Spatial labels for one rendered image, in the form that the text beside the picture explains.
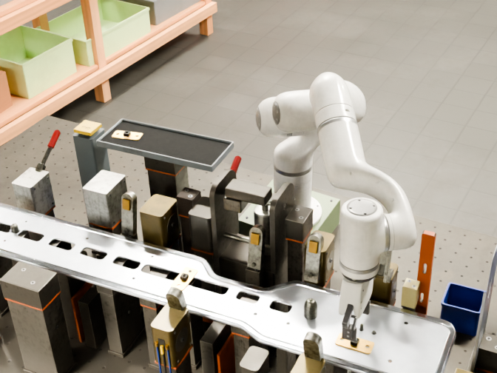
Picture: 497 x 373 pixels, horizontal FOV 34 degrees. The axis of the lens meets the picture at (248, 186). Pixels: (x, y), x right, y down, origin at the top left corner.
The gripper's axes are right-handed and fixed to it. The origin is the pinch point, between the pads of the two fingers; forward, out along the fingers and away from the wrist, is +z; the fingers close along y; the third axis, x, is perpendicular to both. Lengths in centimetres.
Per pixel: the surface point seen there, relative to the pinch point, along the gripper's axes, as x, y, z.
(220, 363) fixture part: -34.7, 1.2, 26.0
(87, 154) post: -95, -35, -2
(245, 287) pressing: -31.1, -7.8, 6.5
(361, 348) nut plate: 1.8, 0.9, 6.4
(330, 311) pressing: -8.8, -7.8, 6.7
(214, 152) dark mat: -55, -39, -9
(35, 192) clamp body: -102, -19, 3
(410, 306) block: 8.5, -15.8, 5.7
